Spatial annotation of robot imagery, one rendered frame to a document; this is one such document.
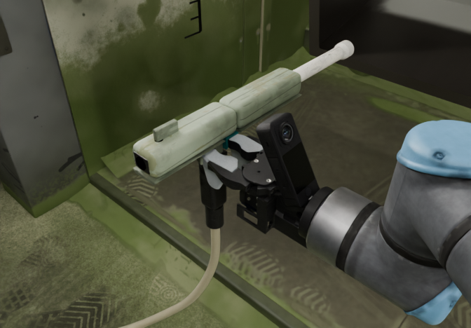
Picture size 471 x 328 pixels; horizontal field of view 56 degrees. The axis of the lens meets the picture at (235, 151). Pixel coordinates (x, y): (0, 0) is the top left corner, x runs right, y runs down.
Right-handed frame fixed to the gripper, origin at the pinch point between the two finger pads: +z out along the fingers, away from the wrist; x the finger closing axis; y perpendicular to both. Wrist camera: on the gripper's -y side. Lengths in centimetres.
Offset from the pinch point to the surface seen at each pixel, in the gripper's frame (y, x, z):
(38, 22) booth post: 0, 7, 61
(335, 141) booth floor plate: 48, 72, 15
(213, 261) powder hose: 24.7, -2.0, -1.8
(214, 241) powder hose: 19.6, -1.6, -1.8
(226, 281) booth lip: 47.9, 8.5, 5.2
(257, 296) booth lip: 47.2, 9.7, -3.0
